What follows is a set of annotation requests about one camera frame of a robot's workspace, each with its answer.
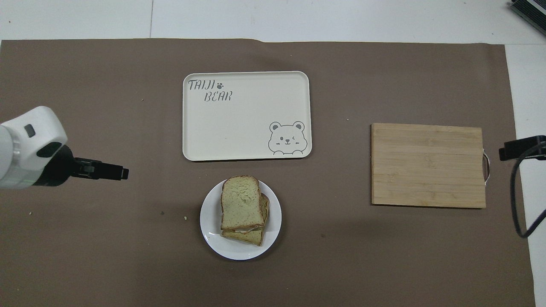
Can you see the sandwich base with filling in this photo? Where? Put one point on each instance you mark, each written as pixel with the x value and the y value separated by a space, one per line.
pixel 251 237

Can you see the white round plate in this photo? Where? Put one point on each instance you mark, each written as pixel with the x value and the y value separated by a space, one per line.
pixel 211 221

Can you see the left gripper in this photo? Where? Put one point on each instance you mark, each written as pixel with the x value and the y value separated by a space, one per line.
pixel 64 168

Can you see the green-tinted bread slice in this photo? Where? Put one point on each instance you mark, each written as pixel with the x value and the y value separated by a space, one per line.
pixel 241 202

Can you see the cream tray with bear print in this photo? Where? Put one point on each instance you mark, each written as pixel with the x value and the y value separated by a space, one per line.
pixel 247 123

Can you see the wooden cutting board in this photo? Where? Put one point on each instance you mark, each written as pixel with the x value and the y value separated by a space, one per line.
pixel 426 166

